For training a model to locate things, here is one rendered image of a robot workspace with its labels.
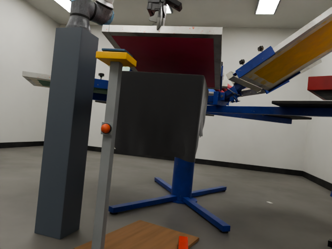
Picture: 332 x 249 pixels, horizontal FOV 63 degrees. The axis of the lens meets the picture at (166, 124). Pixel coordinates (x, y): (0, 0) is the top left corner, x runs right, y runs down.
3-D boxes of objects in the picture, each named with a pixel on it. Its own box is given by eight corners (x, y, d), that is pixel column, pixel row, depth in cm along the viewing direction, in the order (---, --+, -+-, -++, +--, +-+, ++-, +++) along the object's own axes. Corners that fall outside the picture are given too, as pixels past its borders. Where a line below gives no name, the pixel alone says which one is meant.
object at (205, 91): (196, 161, 133) (204, 75, 134) (188, 160, 134) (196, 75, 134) (202, 154, 178) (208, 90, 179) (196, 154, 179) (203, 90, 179)
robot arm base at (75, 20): (59, 28, 160) (61, 12, 161) (75, 37, 175) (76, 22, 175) (81, 27, 156) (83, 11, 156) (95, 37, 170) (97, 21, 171)
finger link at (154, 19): (147, 29, 129) (151, 14, 132) (159, 29, 128) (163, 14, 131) (146, 24, 126) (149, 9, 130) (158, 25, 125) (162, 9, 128)
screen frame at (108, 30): (222, 34, 122) (222, 26, 123) (101, 31, 134) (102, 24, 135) (220, 89, 198) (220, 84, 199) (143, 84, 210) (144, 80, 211)
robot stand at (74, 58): (33, 232, 157) (55, 27, 159) (55, 223, 174) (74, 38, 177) (60, 239, 152) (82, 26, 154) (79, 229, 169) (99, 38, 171)
